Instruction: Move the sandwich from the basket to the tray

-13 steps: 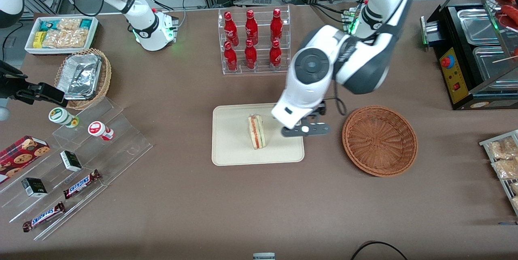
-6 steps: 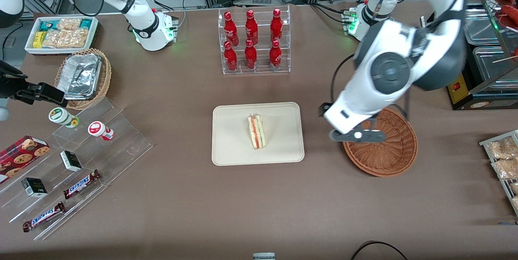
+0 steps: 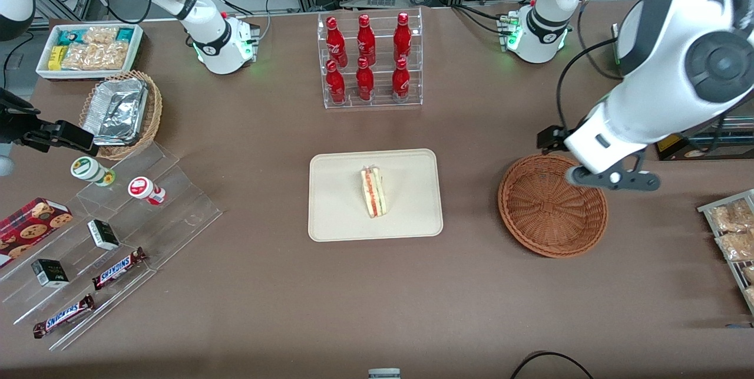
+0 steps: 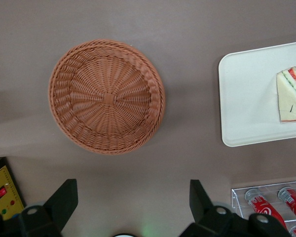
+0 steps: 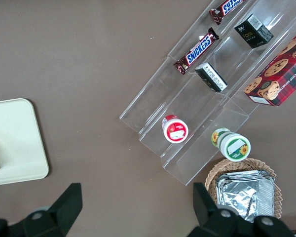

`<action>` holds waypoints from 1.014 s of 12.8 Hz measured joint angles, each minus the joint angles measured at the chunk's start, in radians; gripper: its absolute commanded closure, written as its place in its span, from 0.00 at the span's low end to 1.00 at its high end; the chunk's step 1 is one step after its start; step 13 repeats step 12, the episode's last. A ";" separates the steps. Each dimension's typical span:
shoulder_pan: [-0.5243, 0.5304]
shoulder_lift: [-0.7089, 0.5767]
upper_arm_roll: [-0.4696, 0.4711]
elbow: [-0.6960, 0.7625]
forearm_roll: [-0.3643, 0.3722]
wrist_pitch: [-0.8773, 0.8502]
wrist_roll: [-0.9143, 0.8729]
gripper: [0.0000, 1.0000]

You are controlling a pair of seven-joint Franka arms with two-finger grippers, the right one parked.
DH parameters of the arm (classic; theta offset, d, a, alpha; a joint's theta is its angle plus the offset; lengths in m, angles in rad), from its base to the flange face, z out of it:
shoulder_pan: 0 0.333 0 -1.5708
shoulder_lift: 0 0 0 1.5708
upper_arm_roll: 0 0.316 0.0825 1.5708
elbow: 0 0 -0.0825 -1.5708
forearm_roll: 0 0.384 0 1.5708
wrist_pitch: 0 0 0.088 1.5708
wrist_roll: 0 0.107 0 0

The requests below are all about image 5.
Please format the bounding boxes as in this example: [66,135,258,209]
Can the red tartan cookie box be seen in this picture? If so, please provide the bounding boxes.
[243,26,296,107]

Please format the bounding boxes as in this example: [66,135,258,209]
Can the silver foil packets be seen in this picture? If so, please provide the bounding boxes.
[216,169,276,223]

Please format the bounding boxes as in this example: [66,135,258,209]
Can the red lid yogurt cup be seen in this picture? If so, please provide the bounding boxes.
[161,114,189,144]

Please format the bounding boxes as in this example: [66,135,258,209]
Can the light tan wicker basket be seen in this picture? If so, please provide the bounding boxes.
[204,158,282,220]

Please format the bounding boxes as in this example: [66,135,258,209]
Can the small black carton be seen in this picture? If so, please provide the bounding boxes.
[194,62,229,93]
[233,13,274,49]

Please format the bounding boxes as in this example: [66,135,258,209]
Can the green lid yogurt cup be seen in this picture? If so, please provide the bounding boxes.
[211,127,252,162]

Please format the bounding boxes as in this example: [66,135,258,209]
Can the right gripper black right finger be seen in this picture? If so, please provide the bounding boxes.
[187,182,296,237]

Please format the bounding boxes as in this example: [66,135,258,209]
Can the clear acrylic tiered stand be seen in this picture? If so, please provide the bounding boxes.
[119,0,296,186]

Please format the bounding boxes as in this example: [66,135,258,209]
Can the beige plastic tray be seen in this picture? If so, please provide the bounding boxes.
[0,98,50,187]

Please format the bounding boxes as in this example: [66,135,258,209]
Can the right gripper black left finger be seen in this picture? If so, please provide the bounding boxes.
[0,182,83,237]

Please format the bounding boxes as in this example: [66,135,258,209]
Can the Snickers chocolate bar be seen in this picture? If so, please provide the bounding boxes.
[209,0,245,25]
[173,27,220,76]

